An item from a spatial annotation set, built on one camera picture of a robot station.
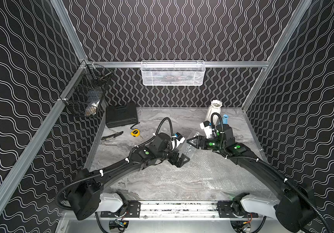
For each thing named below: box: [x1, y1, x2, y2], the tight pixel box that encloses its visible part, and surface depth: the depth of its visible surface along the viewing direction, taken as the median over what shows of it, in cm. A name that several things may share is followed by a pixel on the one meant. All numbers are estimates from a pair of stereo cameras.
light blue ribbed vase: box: [222, 114, 229, 125], surface depth 102 cm
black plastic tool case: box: [105, 101, 139, 129], surface depth 111 cm
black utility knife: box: [100, 131, 124, 141], surface depth 105 cm
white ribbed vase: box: [204, 99, 223, 125], surface depth 94 cm
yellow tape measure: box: [130, 128, 141, 137], surface depth 105 cm
